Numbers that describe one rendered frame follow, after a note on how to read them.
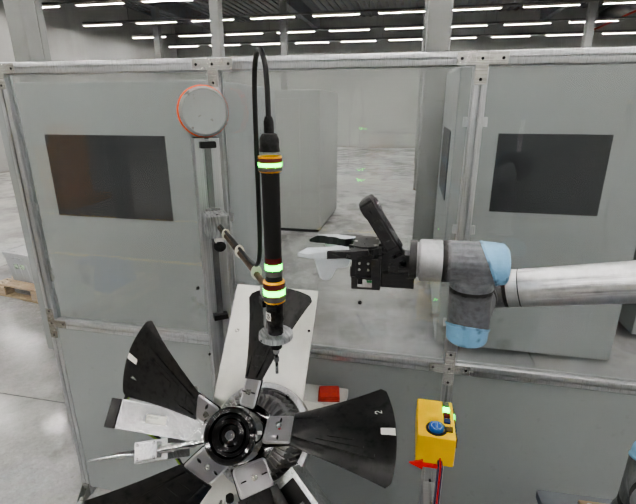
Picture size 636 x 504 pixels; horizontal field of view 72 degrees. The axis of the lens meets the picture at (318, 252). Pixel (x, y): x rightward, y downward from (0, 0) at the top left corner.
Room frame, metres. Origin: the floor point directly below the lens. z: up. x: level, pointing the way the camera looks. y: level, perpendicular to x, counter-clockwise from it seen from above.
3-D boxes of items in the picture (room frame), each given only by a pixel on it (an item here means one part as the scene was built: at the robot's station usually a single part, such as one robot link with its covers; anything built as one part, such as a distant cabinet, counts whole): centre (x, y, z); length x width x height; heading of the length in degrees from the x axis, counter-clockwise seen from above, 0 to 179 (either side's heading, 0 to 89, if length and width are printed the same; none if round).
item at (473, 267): (0.72, -0.27, 1.63); 0.11 x 0.08 x 0.09; 78
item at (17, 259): (4.54, 3.02, 0.31); 0.60 x 0.42 x 0.33; 159
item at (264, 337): (0.81, 0.09, 1.49); 0.09 x 0.07 x 0.10; 23
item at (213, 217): (1.37, 0.33, 1.53); 0.10 x 0.07 x 0.09; 23
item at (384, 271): (0.76, -0.12, 1.62); 0.12 x 0.08 x 0.09; 78
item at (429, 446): (1.01, -0.33, 1.02); 0.16 x 0.10 x 0.11; 168
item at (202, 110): (1.46, 0.37, 1.88); 0.16 x 0.07 x 0.16; 113
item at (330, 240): (0.82, -0.03, 1.62); 0.09 x 0.03 x 0.06; 56
